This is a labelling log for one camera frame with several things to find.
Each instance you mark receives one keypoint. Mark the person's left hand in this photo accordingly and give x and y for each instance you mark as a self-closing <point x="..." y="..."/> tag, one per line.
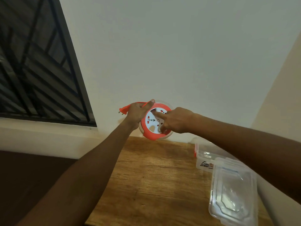
<point x="133" y="113"/>

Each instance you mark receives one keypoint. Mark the person's right hand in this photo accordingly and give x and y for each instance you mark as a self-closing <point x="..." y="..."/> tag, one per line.
<point x="179" y="120"/>

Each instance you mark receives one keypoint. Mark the person's left thumb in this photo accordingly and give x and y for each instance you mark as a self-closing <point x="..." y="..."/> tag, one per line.
<point x="147" y="104"/>

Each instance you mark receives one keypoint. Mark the person's right forearm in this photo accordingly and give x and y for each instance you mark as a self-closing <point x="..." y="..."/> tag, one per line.
<point x="249" y="152"/>

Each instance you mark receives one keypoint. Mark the person's left forearm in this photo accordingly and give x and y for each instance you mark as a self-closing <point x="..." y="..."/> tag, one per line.
<point x="82" y="176"/>

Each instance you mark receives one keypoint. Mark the orange power plug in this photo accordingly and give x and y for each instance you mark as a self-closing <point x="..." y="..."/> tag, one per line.
<point x="124" y="109"/>

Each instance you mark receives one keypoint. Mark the clear plastic container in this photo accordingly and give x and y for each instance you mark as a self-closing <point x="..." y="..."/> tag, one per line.
<point x="207" y="155"/>

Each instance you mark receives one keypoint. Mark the window with black metal grille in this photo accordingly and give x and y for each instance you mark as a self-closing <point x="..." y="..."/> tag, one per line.
<point x="37" y="68"/>

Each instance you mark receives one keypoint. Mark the clear plastic container lid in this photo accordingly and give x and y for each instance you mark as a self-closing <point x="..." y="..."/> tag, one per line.
<point x="232" y="192"/>

